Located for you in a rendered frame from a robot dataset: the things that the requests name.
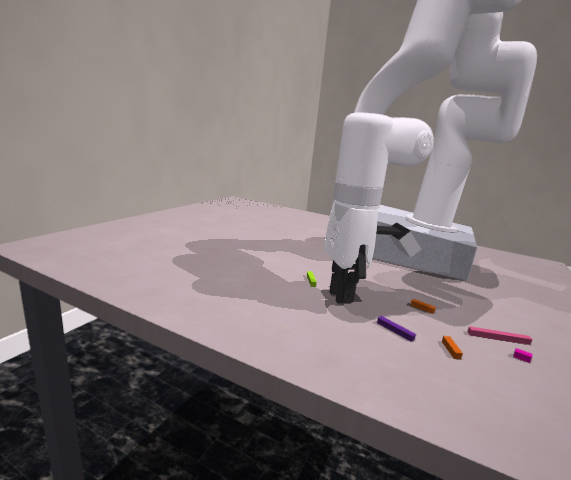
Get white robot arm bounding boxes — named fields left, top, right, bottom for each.
left=333, top=0, right=537, bottom=233

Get pink rod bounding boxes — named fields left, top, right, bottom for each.
left=468, top=326, right=533, bottom=345

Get small magenta block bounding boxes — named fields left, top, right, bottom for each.
left=514, top=349, right=532, bottom=363

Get orange rectangular bar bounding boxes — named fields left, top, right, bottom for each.
left=442, top=336, right=463, bottom=359
left=410, top=299, right=436, bottom=314

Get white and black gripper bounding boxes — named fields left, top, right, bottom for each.
left=324, top=198, right=380, bottom=303

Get purple rod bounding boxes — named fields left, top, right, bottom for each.
left=377, top=316, right=416, bottom=342

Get lime green rod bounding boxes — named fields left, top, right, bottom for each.
left=307, top=271, right=317, bottom=287

